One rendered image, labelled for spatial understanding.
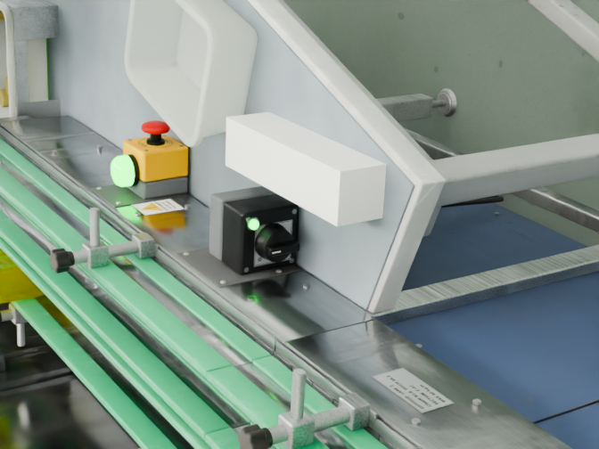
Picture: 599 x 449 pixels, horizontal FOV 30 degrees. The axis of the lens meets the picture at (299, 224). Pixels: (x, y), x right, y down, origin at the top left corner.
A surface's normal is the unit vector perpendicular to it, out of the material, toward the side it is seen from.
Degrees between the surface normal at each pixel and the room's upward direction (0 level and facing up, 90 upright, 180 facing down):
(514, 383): 90
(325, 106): 0
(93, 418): 89
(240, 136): 0
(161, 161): 90
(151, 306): 90
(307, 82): 0
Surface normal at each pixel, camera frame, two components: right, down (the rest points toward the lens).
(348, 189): 0.54, 0.31
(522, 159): 0.24, -0.76
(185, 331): 0.05, -0.93
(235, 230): -0.84, 0.15
